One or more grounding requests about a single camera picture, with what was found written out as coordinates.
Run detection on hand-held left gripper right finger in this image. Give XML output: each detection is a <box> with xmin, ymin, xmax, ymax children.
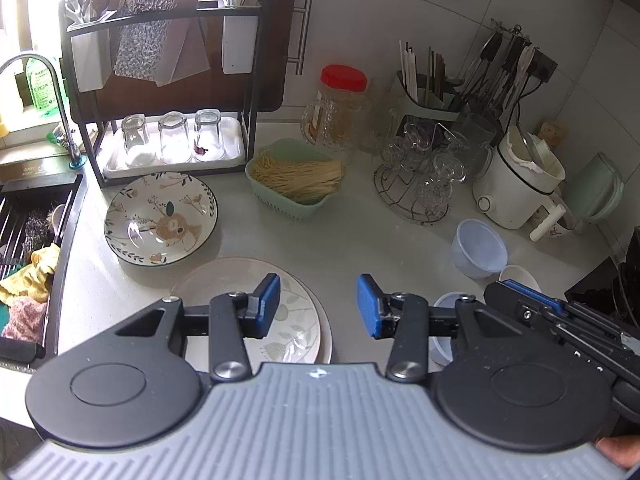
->
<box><xmin>357</xmin><ymin>273</ymin><xmax>526</xmax><ymax>382</ymax></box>

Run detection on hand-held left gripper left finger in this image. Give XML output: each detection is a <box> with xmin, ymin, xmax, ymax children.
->
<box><xmin>116</xmin><ymin>273</ymin><xmax>282</xmax><ymax>382</ymax></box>

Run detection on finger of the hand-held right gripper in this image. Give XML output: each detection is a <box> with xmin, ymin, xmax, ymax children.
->
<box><xmin>485</xmin><ymin>280</ymin><xmax>591</xmax><ymax>348</ymax></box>

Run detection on small white bowl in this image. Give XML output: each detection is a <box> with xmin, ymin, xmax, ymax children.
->
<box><xmin>499</xmin><ymin>265</ymin><xmax>542</xmax><ymax>293</ymax></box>

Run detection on beige leaf plate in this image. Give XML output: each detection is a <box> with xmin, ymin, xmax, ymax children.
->
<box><xmin>170</xmin><ymin>257</ymin><xmax>332</xmax><ymax>365</ymax></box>

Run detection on pale blue plastic bowl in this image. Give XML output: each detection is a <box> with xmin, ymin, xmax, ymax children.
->
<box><xmin>451</xmin><ymin>219</ymin><xmax>508</xmax><ymax>280</ymax></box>

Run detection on floral deer plate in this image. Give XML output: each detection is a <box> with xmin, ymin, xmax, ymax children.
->
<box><xmin>104</xmin><ymin>172</ymin><xmax>219</xmax><ymax>266</ymax></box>

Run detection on person's right hand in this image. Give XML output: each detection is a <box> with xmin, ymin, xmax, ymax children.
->
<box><xmin>597</xmin><ymin>435</ymin><xmax>640</xmax><ymax>470</ymax></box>

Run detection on green plastic basket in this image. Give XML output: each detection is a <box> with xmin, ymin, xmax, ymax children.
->
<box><xmin>245</xmin><ymin>138</ymin><xmax>346</xmax><ymax>221</ymax></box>

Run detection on white rice cooker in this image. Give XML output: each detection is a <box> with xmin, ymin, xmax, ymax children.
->
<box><xmin>472</xmin><ymin>127</ymin><xmax>568</xmax><ymax>231</ymax></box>

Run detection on dry noodles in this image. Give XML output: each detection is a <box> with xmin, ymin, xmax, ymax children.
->
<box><xmin>251</xmin><ymin>155</ymin><xmax>345</xmax><ymax>203</ymax></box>

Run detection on white drip tray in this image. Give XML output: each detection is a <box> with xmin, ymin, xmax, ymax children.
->
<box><xmin>102</xmin><ymin>116</ymin><xmax>247</xmax><ymax>178</ymax></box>

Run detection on large glass pitcher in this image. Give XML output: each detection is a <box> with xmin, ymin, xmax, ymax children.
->
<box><xmin>450</xmin><ymin>112</ymin><xmax>498</xmax><ymax>178</ymax></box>

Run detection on patterned glass mug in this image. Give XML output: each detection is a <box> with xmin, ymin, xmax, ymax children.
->
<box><xmin>301</xmin><ymin>100</ymin><xmax>348</xmax><ymax>150</ymax></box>

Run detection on clear drinking glass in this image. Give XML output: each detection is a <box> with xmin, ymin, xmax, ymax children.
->
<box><xmin>121</xmin><ymin>114</ymin><xmax>149</xmax><ymax>158</ymax></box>
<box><xmin>159</xmin><ymin>111</ymin><xmax>191</xmax><ymax>153</ymax></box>
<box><xmin>194</xmin><ymin>109</ymin><xmax>223</xmax><ymax>153</ymax></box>

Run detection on tall patterned glass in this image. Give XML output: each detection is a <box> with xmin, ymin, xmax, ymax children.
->
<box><xmin>367</xmin><ymin>85</ymin><xmax>401</xmax><ymax>153</ymax></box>

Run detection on black metal dish rack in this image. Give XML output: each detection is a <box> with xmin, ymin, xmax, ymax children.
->
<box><xmin>59</xmin><ymin>0</ymin><xmax>263</xmax><ymax>188</ymax></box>

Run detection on green chopstick holder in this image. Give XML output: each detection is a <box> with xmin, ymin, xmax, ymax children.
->
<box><xmin>395</xmin><ymin>71</ymin><xmax>468</xmax><ymax>121</ymax></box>

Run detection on kitchen sink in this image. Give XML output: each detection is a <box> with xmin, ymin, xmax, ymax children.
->
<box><xmin>0</xmin><ymin>172</ymin><xmax>83</xmax><ymax>361</ymax></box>

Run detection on plastic jar red lid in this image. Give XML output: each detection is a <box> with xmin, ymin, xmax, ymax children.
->
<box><xmin>301</xmin><ymin>65</ymin><xmax>371</xmax><ymax>148</ymax></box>

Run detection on hanging kitchen utensils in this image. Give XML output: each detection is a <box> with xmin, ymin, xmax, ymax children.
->
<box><xmin>460</xmin><ymin>17</ymin><xmax>538</xmax><ymax>116</ymax></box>

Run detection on steel wool scrubber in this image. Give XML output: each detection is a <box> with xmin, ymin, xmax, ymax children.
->
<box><xmin>22</xmin><ymin>210</ymin><xmax>53</xmax><ymax>251</ymax></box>

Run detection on yellow rag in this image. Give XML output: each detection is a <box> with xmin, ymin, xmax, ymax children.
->
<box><xmin>0</xmin><ymin>245</ymin><xmax>61</xmax><ymax>306</ymax></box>

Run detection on pink rag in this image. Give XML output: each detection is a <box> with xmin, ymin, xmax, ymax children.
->
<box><xmin>2</xmin><ymin>296</ymin><xmax>48</xmax><ymax>343</ymax></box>

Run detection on white utensil holder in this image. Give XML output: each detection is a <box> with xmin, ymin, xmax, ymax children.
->
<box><xmin>70</xmin><ymin>27</ymin><xmax>111</xmax><ymax>93</ymax></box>
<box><xmin>221</xmin><ymin>7</ymin><xmax>260</xmax><ymax>75</ymax></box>

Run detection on steel faucet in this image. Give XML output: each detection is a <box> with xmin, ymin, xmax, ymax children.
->
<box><xmin>0</xmin><ymin>54</ymin><xmax>86</xmax><ymax>168</ymax></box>

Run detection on patterned grey cloth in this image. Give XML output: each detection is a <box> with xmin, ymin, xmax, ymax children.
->
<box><xmin>114</xmin><ymin>0</ymin><xmax>173</xmax><ymax>81</ymax></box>

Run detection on green detergent bottle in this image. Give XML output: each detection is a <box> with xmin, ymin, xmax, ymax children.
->
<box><xmin>25</xmin><ymin>57</ymin><xmax>58</xmax><ymax>111</ymax></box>

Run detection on wire rack of glass cups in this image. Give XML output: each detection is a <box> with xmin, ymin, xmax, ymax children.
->
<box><xmin>374</xmin><ymin>122</ymin><xmax>466</xmax><ymax>223</ymax></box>

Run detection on black power cord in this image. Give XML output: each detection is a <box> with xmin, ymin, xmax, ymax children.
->
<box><xmin>514</xmin><ymin>79</ymin><xmax>540</xmax><ymax>128</ymax></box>

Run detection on black wall socket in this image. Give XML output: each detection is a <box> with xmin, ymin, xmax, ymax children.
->
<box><xmin>527</xmin><ymin>50</ymin><xmax>558</xmax><ymax>83</ymax></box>

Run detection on steel bar handle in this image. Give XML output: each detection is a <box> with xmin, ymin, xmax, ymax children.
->
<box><xmin>287</xmin><ymin>0</ymin><xmax>313</xmax><ymax>76</ymax></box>

